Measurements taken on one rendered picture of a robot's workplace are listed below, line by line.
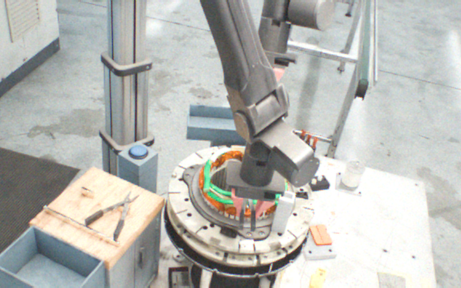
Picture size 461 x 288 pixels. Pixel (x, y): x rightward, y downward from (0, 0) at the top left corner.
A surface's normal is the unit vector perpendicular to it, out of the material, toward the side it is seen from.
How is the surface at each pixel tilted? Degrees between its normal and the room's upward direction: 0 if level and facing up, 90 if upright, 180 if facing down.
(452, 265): 0
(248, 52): 78
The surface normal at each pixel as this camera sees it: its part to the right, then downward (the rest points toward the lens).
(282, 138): -0.15, -0.62
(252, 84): 0.58, 0.39
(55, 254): -0.41, 0.52
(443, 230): 0.13, -0.78
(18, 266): 0.90, 0.35
